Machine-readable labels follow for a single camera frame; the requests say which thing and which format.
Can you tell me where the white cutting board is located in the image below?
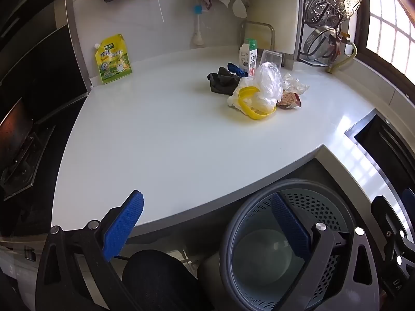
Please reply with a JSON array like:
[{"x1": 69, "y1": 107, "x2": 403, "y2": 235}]
[{"x1": 248, "y1": 0, "x2": 300, "y2": 54}]

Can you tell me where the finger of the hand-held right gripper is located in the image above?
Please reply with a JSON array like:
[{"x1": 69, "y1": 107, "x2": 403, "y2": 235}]
[
  {"x1": 371, "y1": 195, "x2": 408, "y2": 266},
  {"x1": 401, "y1": 188, "x2": 415, "y2": 222}
]

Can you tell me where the glass pot lid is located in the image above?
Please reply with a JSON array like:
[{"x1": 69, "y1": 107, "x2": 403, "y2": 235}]
[{"x1": 303, "y1": 26, "x2": 341, "y2": 63}]

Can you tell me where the black wire dish rack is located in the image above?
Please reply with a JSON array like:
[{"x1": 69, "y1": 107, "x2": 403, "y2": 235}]
[{"x1": 296, "y1": 0, "x2": 351, "y2": 68}]

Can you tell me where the clear plastic cup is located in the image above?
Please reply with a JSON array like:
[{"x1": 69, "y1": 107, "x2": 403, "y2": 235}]
[{"x1": 258, "y1": 50, "x2": 283, "y2": 72}]

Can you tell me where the black cloth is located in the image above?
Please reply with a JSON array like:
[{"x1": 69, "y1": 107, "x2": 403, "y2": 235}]
[{"x1": 207, "y1": 67, "x2": 242, "y2": 95}]

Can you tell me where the red snack wrapper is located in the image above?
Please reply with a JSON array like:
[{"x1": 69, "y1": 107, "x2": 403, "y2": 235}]
[{"x1": 277, "y1": 91, "x2": 303, "y2": 109}]

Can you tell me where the person's dark trouser leg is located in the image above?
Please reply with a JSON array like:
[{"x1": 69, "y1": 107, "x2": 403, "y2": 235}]
[{"x1": 121, "y1": 249, "x2": 215, "y2": 311}]

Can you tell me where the blue plastic strip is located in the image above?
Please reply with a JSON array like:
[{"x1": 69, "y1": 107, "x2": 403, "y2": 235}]
[{"x1": 227, "y1": 62, "x2": 250, "y2": 77}]

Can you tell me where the white tissue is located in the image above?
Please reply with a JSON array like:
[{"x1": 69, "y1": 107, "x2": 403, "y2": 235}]
[{"x1": 226, "y1": 78, "x2": 276, "y2": 115}]

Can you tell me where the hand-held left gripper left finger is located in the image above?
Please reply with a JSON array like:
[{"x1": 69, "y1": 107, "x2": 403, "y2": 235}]
[{"x1": 35, "y1": 189, "x2": 145, "y2": 311}]

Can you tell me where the blue white bottle brush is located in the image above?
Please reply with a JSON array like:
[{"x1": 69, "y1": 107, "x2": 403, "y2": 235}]
[{"x1": 191, "y1": 4, "x2": 205, "y2": 46}]

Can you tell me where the metal steamer plate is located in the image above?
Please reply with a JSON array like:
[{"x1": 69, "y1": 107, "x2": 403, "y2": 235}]
[{"x1": 305, "y1": 0, "x2": 362, "y2": 26}]

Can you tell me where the clear white plastic bag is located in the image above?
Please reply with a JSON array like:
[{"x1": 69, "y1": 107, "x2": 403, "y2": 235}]
[{"x1": 250, "y1": 62, "x2": 283, "y2": 111}]

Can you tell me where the metal stand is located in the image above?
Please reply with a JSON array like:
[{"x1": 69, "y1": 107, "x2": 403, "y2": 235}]
[{"x1": 240, "y1": 20, "x2": 276, "y2": 51}]

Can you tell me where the clear wrapper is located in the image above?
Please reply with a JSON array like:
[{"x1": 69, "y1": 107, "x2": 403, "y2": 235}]
[{"x1": 280, "y1": 73, "x2": 310, "y2": 95}]

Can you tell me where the grey perforated trash basket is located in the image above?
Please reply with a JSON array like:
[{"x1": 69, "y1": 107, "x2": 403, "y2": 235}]
[{"x1": 219, "y1": 178, "x2": 378, "y2": 311}]

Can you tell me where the black gas stove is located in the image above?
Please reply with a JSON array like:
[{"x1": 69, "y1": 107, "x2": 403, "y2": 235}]
[{"x1": 0, "y1": 97, "x2": 56, "y2": 201}]

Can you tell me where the window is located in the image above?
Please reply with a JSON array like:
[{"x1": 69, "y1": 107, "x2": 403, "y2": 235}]
[{"x1": 355, "y1": 0, "x2": 415, "y2": 81}]

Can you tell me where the white green milk carton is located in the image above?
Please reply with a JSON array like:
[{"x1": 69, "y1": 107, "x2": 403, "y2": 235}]
[{"x1": 239, "y1": 38, "x2": 259, "y2": 77}]

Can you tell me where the yellow green spout pouch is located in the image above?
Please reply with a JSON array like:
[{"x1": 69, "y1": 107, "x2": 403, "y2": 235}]
[{"x1": 94, "y1": 33, "x2": 133, "y2": 85}]

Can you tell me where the yellowish gas hose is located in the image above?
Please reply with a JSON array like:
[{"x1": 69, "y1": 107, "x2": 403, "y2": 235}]
[{"x1": 326, "y1": 44, "x2": 357, "y2": 74}]

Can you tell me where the black sink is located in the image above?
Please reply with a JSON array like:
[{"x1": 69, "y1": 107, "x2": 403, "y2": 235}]
[{"x1": 344, "y1": 109, "x2": 415, "y2": 201}]

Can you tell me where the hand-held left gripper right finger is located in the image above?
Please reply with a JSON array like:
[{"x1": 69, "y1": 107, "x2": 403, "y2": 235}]
[{"x1": 272, "y1": 193, "x2": 381, "y2": 311}]

